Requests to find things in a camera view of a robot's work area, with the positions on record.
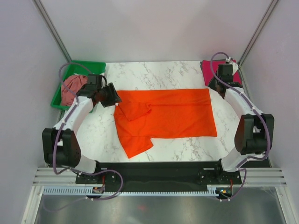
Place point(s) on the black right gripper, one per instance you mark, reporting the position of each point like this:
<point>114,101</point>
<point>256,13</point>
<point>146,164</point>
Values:
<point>212,86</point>

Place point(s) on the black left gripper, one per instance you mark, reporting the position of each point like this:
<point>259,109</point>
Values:
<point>114,97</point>

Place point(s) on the orange t shirt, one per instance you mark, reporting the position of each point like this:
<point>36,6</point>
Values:
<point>162,114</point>

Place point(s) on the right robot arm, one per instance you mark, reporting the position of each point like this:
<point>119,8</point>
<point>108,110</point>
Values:
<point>254,134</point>

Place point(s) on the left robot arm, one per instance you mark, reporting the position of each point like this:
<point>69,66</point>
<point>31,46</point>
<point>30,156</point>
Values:
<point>60,144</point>

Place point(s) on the folded magenta t shirt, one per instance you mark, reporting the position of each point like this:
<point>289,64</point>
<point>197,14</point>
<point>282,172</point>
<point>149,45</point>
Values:
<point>207,72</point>

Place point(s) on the dusty pink t shirt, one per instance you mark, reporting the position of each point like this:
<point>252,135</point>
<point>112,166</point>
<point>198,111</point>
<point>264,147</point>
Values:
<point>74,83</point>

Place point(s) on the green plastic bin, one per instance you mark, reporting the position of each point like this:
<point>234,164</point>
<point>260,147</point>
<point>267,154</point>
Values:
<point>94,67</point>

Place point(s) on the right aluminium frame post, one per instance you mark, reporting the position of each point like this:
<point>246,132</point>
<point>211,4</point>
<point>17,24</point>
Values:
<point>266,16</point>

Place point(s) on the aluminium frame post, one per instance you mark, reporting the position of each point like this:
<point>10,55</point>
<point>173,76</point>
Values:
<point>51,27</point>
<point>266,16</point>

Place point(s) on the white slotted cable duct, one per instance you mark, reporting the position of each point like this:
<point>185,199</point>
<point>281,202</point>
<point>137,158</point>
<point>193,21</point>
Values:
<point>101,191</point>

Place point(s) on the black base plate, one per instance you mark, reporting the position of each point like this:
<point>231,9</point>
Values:
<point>159,175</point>

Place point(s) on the left aluminium frame post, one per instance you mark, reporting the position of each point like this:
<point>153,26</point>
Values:
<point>51,27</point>

